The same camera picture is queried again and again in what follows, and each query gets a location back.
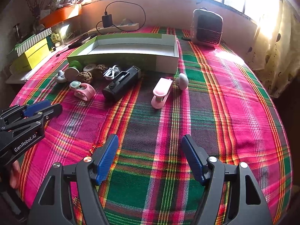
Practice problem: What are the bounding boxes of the white bear-shaped massager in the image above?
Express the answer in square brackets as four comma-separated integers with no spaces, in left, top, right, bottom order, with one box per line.
[54,70,67,83]

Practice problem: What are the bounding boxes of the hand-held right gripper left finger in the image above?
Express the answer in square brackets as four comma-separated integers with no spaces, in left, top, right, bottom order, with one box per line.
[29,133,119,225]

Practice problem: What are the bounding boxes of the black phone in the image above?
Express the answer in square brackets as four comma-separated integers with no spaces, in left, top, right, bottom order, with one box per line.
[68,36,91,50]

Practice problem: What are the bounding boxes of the grey portable fan heater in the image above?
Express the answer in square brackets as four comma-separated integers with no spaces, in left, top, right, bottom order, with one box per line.
[189,8,224,47]

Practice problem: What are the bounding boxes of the black charger adapter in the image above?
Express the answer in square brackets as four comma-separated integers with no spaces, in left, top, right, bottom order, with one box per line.
[101,15,113,28]

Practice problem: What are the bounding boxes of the dried branches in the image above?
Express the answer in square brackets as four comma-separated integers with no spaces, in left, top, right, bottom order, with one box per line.
[30,0,51,19]

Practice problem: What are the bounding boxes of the white power strip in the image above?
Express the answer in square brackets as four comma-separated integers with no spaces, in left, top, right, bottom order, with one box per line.
[88,23,140,34]

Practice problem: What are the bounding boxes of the pink green plaid blanket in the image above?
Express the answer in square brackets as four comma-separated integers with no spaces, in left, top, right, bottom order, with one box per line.
[10,26,293,225]

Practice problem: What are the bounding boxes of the white cable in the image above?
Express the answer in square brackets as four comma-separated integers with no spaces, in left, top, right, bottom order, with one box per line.
[103,65,121,80]

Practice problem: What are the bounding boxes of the black charger cable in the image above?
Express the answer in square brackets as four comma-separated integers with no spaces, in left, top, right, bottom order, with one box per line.
[97,2,146,35]

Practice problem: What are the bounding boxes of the orange planter box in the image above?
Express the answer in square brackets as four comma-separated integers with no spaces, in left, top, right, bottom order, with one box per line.
[39,4,82,28]

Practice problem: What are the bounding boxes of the white egg-shaped gadget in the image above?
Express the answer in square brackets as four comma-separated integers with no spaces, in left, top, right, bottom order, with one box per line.
[175,73,188,90]

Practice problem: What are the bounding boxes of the green and white roller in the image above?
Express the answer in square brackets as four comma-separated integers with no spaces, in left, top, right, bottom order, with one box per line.
[65,60,82,81]

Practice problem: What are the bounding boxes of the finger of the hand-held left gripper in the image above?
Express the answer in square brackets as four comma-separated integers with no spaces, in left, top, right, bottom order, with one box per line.
[0,100,51,125]
[1,103,63,132]

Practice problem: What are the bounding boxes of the cream spotted curtain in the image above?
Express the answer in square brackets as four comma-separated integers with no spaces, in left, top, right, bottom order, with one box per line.
[241,0,300,96]

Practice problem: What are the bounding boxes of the brown walnut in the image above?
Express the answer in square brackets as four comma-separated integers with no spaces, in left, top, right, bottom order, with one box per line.
[93,64,107,79]
[77,71,93,84]

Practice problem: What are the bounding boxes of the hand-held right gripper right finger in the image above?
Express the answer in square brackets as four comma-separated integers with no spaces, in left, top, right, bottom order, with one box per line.
[181,135,273,225]

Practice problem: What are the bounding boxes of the teal cartoon box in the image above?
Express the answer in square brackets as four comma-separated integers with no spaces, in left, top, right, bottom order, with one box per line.
[48,34,62,50]

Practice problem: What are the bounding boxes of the black bike light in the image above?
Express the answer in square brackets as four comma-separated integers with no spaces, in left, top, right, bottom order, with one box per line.
[102,66,142,102]

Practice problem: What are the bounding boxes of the green-edged white cardboard box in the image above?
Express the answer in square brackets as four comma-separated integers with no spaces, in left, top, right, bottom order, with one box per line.
[67,33,180,74]

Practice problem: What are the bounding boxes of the person's left hand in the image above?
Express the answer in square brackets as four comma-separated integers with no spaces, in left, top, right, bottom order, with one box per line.
[10,160,21,189]

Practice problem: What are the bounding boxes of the yellow box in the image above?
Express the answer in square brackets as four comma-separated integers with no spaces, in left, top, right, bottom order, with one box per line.
[10,39,51,72]

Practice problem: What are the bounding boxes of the pink ring gadget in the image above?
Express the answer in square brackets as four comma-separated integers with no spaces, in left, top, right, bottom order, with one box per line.
[70,81,96,101]

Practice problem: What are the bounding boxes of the pink plastic clip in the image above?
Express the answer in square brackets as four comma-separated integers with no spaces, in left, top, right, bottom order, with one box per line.
[151,78,174,109]

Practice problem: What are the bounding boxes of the thin black usb cable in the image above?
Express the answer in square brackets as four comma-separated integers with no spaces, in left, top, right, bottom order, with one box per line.
[55,49,71,58]

